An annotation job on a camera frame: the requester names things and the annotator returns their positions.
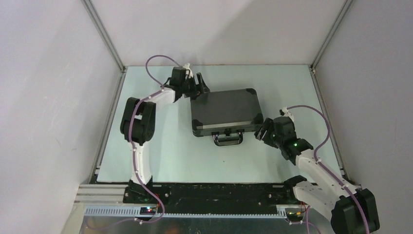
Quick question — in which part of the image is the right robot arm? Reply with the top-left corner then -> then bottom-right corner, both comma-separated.
254,116 -> 380,234

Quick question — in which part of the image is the black poker case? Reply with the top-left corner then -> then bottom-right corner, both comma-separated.
190,88 -> 263,147

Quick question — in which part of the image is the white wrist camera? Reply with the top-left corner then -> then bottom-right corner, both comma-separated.
183,63 -> 194,78
279,107 -> 294,119

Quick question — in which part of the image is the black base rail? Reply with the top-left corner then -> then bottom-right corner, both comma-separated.
123,182 -> 300,215

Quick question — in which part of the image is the left aluminium frame post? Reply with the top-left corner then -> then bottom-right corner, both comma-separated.
81,0 -> 126,72

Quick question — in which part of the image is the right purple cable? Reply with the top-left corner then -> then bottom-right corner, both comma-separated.
287,105 -> 372,234

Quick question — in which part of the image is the grey cable duct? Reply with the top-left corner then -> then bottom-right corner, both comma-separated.
84,206 -> 288,219

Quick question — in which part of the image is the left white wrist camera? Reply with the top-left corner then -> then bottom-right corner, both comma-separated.
183,63 -> 194,78

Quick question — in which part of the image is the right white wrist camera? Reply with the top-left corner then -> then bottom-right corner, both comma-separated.
279,107 -> 294,119

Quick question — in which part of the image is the right aluminium frame post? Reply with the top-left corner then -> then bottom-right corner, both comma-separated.
310,0 -> 354,73

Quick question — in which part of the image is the aluminium frame post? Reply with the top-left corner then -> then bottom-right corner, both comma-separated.
81,0 -> 126,72
310,0 -> 354,73

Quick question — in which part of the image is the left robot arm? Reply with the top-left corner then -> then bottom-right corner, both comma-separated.
120,64 -> 210,203

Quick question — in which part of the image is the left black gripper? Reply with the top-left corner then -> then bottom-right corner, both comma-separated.
181,74 -> 210,99

